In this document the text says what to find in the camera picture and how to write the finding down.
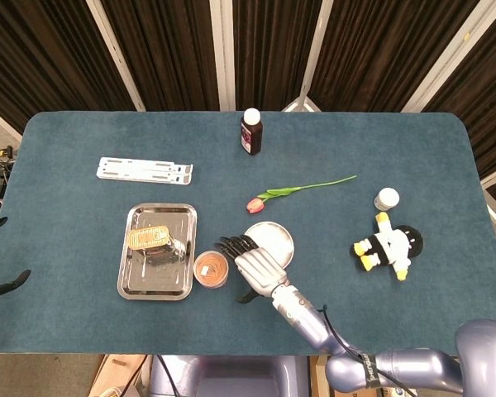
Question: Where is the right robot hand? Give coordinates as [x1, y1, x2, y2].
[213, 234, 291, 304]

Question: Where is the clear plastic jar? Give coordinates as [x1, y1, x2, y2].
[193, 250, 230, 289]

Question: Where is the black luncheon meat can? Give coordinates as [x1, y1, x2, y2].
[127, 224, 179, 258]

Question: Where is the lavender robot base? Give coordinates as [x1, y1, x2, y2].
[148, 354, 311, 397]

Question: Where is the small white jar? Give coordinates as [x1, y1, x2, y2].
[374, 187, 400, 212]

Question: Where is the round steel plate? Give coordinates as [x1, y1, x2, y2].
[243, 221, 295, 270]

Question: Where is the artificial red tulip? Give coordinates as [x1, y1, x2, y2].
[246, 175, 358, 215]

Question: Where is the rectangular steel tray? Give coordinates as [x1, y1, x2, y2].
[117, 202, 198, 302]

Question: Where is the blue tablecloth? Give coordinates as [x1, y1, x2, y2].
[0, 110, 496, 356]

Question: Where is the cardboard box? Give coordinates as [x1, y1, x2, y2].
[312, 355, 336, 397]

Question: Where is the plush penguin toy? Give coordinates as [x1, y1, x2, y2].
[352, 212, 424, 283]

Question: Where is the dark juice bottle white cap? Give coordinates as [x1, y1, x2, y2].
[240, 108, 264, 156]

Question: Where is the white folding stand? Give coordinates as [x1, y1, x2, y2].
[95, 156, 194, 186]

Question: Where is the wooden board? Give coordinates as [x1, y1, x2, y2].
[88, 354, 148, 397]

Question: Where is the dark brown curtain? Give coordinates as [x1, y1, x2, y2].
[0, 0, 496, 208]

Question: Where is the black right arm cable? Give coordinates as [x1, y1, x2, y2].
[320, 304, 413, 397]

